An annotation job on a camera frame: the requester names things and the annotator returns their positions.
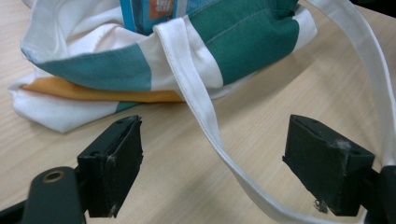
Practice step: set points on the white tote bag coloured shapes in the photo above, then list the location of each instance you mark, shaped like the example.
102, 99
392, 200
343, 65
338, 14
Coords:
249, 37

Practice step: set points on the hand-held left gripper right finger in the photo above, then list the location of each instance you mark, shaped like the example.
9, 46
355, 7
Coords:
327, 165

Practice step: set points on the blue and orange box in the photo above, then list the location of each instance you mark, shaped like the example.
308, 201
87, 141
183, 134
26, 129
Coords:
149, 14

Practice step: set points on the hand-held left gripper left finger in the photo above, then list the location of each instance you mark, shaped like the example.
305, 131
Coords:
115, 161

